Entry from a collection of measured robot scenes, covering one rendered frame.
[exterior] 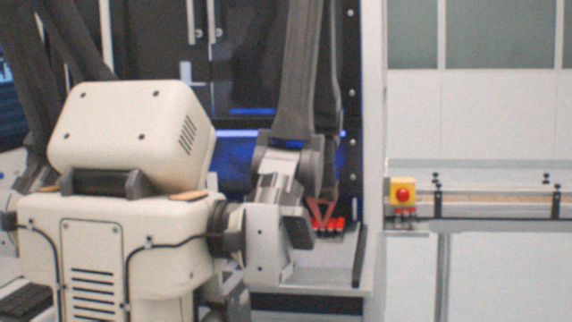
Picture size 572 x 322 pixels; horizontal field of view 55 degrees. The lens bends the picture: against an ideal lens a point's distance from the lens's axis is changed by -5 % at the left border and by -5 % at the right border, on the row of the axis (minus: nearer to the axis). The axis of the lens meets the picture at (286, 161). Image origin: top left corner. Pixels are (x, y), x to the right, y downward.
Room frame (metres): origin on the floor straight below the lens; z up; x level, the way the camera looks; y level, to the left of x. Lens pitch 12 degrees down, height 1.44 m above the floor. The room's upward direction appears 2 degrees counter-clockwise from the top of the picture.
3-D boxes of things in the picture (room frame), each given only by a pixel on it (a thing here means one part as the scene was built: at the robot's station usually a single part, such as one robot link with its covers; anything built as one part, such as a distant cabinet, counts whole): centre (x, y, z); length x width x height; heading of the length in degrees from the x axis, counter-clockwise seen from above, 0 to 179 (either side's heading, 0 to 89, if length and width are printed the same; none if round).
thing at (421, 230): (1.64, -0.36, 0.87); 0.14 x 0.13 x 0.02; 169
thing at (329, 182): (1.25, -0.08, 1.13); 0.10 x 0.07 x 0.07; 169
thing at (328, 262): (1.42, -0.05, 0.90); 0.34 x 0.26 x 0.04; 170
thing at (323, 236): (1.51, -0.06, 0.91); 0.18 x 0.02 x 0.05; 80
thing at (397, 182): (1.60, -0.33, 1.00); 0.08 x 0.07 x 0.07; 169
